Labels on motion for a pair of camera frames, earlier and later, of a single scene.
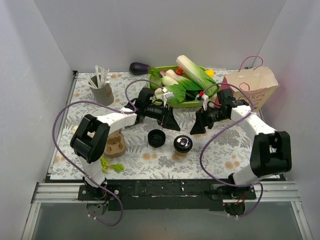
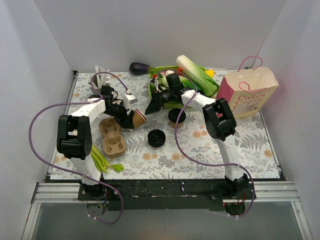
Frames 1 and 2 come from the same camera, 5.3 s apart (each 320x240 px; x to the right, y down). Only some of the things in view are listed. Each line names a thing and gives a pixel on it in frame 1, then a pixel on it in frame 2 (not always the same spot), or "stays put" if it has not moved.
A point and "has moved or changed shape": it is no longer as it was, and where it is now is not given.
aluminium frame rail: (266, 192) stays put
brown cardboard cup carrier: (115, 145) stays put
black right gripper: (201, 120) → (155, 100)
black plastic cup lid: (182, 143) → (173, 115)
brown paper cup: (182, 144) has moved or changed shape
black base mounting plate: (164, 195) stays put
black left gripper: (165, 115) → (124, 117)
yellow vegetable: (210, 72) stays put
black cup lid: (156, 138) stays put
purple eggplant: (137, 68) stays put
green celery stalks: (106, 165) stays put
